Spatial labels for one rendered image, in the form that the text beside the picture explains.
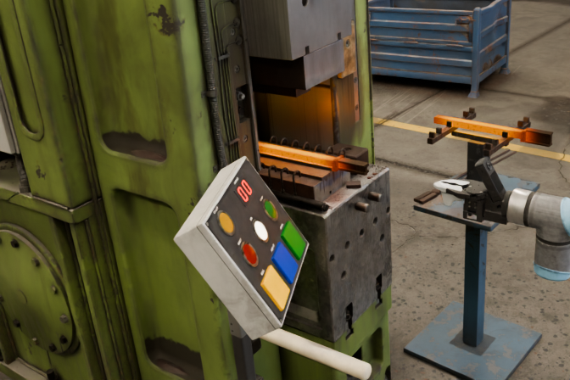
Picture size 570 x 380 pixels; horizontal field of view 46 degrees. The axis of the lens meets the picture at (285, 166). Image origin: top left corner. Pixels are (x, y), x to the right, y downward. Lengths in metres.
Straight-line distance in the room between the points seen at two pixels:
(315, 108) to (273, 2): 0.62
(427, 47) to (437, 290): 2.98
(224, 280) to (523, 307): 1.98
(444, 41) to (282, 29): 4.03
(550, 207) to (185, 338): 1.19
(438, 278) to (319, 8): 1.79
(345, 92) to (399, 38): 3.64
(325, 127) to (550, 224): 0.88
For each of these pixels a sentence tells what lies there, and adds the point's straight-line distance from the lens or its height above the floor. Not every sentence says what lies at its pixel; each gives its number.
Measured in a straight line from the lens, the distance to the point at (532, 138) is 2.39.
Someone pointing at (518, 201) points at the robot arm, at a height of 1.02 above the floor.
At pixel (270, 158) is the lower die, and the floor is 0.99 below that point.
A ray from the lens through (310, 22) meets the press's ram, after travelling 1.83.
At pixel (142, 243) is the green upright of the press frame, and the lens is 2.18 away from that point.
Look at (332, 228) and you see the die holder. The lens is 1.97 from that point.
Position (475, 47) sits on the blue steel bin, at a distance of 5.64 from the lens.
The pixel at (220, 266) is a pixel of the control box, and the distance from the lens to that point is 1.38.
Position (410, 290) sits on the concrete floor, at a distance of 3.22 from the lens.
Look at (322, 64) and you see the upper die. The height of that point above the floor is 1.32.
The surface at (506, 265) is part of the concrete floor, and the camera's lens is 3.44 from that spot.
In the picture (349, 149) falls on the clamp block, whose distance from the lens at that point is 2.19.
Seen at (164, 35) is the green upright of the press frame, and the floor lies 1.48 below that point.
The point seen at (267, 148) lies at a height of 1.02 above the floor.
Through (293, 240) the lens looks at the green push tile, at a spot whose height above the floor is 1.01.
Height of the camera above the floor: 1.82
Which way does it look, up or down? 24 degrees down
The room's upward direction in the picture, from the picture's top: 5 degrees counter-clockwise
